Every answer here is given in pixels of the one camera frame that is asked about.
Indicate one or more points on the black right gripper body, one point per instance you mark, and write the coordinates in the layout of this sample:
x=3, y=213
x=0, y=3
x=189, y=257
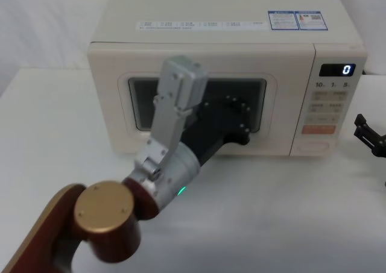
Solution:
x=380, y=146

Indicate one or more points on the white curtain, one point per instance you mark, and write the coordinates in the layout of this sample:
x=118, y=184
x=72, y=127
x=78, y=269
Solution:
x=48, y=23

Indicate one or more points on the cream microwave oven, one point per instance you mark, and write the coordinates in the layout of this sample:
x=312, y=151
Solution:
x=217, y=53

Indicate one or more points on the cream oven door with window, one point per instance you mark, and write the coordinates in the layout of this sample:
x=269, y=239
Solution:
x=105, y=104

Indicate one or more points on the long white label strip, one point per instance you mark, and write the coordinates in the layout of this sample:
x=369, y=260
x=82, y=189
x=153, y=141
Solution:
x=202, y=25

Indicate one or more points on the white table cloth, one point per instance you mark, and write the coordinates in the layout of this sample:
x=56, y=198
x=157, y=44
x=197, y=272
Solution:
x=256, y=212

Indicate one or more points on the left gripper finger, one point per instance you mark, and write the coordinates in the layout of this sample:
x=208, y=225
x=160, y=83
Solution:
x=241, y=105
x=245, y=129

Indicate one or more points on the oven control panel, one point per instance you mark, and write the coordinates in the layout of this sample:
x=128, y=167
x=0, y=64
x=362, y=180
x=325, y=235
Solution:
x=328, y=110

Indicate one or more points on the blue bordered sticker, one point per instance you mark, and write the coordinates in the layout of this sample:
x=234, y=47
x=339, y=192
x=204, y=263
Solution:
x=297, y=20

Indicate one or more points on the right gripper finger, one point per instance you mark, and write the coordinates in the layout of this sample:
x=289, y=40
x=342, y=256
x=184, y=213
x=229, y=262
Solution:
x=365, y=131

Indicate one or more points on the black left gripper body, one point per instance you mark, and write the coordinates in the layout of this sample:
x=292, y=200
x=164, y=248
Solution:
x=214, y=125

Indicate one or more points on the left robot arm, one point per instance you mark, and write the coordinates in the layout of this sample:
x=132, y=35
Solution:
x=102, y=203

